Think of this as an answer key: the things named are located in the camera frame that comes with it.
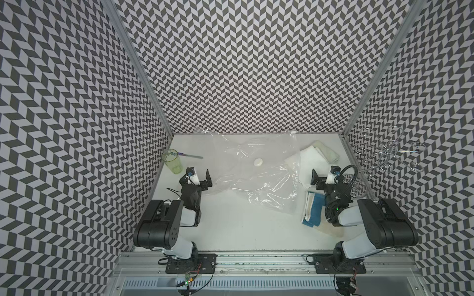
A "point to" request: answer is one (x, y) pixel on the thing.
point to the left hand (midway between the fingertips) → (198, 171)
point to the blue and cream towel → (315, 202)
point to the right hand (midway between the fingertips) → (322, 171)
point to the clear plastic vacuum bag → (263, 166)
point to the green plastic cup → (170, 156)
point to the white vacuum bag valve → (258, 162)
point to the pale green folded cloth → (330, 156)
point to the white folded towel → (304, 161)
